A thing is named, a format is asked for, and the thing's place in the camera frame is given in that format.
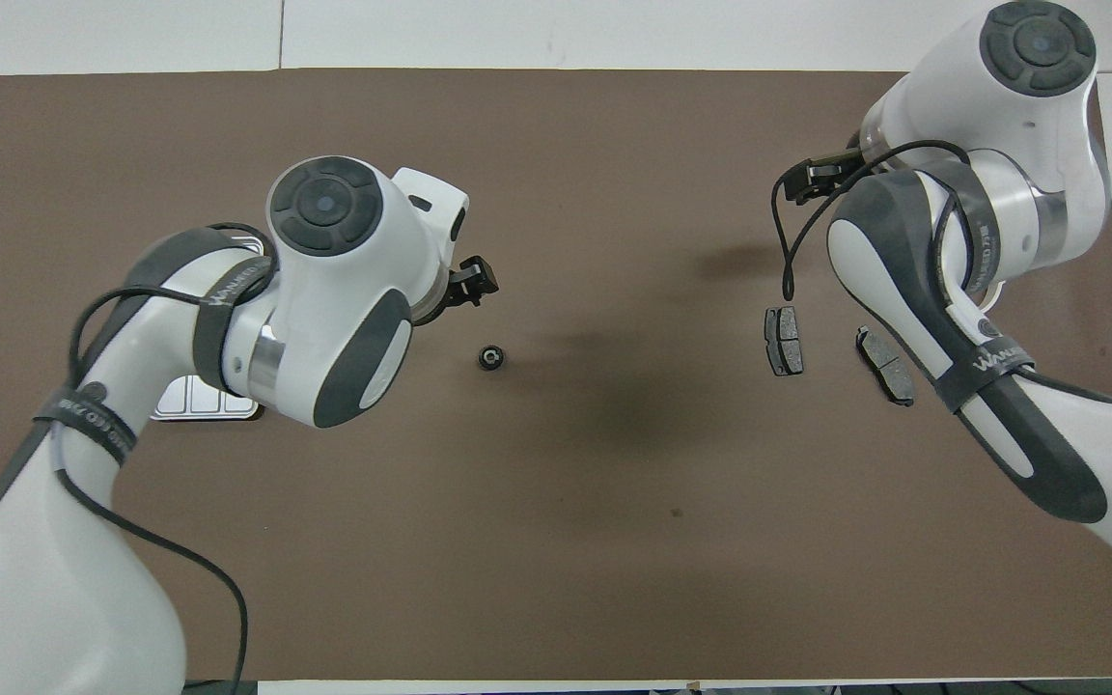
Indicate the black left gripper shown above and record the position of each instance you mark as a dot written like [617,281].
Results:
[450,285]

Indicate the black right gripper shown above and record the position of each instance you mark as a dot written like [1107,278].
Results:
[836,170]

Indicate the large black bearing gear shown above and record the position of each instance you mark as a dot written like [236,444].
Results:
[490,357]

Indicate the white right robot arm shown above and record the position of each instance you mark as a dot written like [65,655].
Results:
[1000,116]

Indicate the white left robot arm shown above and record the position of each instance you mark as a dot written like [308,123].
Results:
[353,290]

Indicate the silver metal tray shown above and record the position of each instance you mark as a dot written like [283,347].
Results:
[180,405]

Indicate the dark grey brake pad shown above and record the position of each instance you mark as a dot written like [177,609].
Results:
[785,340]
[886,365]

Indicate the brown table mat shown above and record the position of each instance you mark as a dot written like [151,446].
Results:
[517,579]

